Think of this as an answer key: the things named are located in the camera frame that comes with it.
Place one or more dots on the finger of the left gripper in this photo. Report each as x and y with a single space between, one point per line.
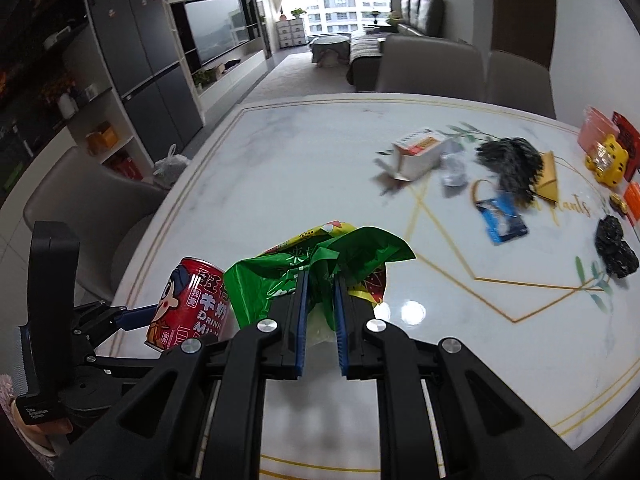
132 319

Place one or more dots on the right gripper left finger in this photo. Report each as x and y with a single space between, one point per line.
195 412

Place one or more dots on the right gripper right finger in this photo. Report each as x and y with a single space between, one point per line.
442 412

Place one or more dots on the red cartoon drink can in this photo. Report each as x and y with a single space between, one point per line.
193 304

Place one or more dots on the green snack bag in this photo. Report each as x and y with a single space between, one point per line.
334 250

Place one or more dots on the person's left hand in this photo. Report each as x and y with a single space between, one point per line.
48 438

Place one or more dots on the grey chair near side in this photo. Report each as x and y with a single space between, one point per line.
108 212

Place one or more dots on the white plastic bag on floor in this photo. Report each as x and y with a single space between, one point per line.
168 170

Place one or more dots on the blue clear plastic wrapper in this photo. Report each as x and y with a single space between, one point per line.
503 222

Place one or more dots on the black crumpled plastic bag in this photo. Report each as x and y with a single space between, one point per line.
618 257

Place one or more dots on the gold triangular cardboard box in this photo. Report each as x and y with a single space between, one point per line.
546 186

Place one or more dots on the gold wrapped chocolate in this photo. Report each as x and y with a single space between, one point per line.
618 204

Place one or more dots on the black foam fruit net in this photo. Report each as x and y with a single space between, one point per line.
517 164

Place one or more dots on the white orange medicine box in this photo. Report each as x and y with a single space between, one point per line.
414 155

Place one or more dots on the yellow tiger figurine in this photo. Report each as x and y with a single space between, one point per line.
607 160

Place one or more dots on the dark grey refrigerator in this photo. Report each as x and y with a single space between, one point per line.
140 52

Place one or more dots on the pink container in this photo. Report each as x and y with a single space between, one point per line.
595 128

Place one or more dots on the white drawer cabinet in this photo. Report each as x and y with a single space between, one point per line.
291 33

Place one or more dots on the red paper packet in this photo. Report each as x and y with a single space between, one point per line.
629 140

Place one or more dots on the coffee table with cover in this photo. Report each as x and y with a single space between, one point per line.
330 50

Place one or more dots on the grey dining chair right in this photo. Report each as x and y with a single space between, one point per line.
519 83

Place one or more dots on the grey dining chair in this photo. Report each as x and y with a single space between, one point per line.
432 67
519 83

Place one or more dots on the grey dining chair left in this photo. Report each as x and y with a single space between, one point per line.
432 67

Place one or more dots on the black leather sofa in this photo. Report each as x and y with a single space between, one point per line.
417 18

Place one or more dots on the wall television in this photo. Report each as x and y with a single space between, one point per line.
217 26

